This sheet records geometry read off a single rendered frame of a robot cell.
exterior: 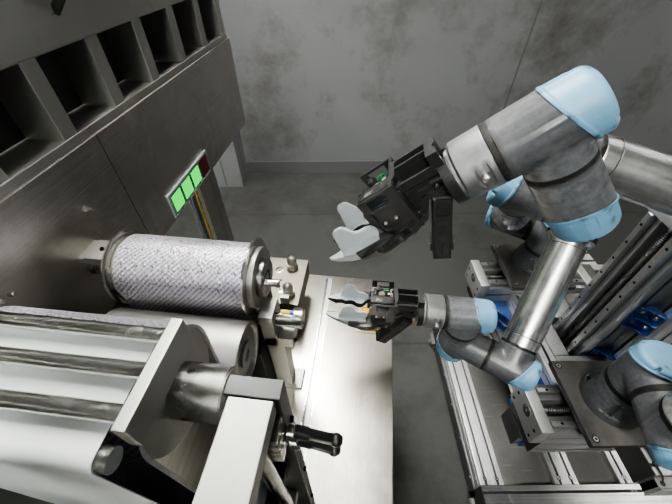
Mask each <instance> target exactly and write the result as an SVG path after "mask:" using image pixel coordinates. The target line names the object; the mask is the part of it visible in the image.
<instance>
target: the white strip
mask: <svg viewBox="0 0 672 504"><path fill-rule="evenodd" d="M105 437H106V435H105V434H97V433H90V432H82V431H75V430H67V429H59V428H52V427H44V426H36V425H29V424H21V423H14V422H6V421H0V488H2V489H6V490H9V491H13V492H16V493H19V494H23V495H26V496H30V497H33V498H37V499H40V500H44V501H47V502H50V503H54V504H159V503H157V502H154V501H152V500H150V499H148V498H146V497H144V496H141V495H139V494H137V493H135V492H133V491H131V490H129V489H126V488H124V487H122V486H120V485H118V484H116V483H113V482H111V481H109V480H107V479H105V478H103V477H100V476H98V475H96V474H101V475H111V474H112V473H114V472H115V470H116V469H117V468H118V466H119V464H120V462H121V460H122V457H123V447H122V446H120V445H112V444H105V443H102V442H103V441H104V439H105Z"/></svg>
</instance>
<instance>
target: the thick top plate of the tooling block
mask: <svg viewBox="0 0 672 504"><path fill-rule="evenodd" d="M270 260H271V262H272V266H273V277H272V279H275V280H279V281H280V286H279V287H271V290H272V295H273V297H275V298H278V302H279V304H280V309H287V310H293V308H294V307H298V308H302V305H303V301H304V296H305V292H306V287H307V283H308V279H309V274H310V273H309V262H308V260H299V259H296V261H297V263H298V265H299V269H298V271H296V272H294V273H290V272H288V271H287V270H286V262H287V258H274V257H270ZM286 282H289V283H291V284H292V286H293V288H294V291H295V293H296V296H295V297H294V298H293V299H292V300H290V302H289V304H286V303H281V302H280V294H282V287H283V284H284V283H286Z"/></svg>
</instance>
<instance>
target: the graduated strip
mask: <svg viewBox="0 0 672 504"><path fill-rule="evenodd" d="M332 284H333V279H328V278H327V279H326V285H325V290H324V296H323V302H322V307H321V313H320V319H319V325H318V330H317V336H316V342H315V347H314V353H313V359H312V364H311V370H310V376H309V382H308V387H307V393H306V399H305V404H304V410H303V416H302V422H301V425H305V426H309V427H310V425H311V419H312V412H313V406H314V399H315V393H316V387H317V380H318V374H319V367H320V361H321V354H322V348H323V342H324V335H325V329H326V322H327V315H326V311H328V310H329V303H330V300H329V299H328V296H331V290H332ZM301 449H302V453H303V457H304V461H305V457H306V451H307V449H306V448H302V447H301Z"/></svg>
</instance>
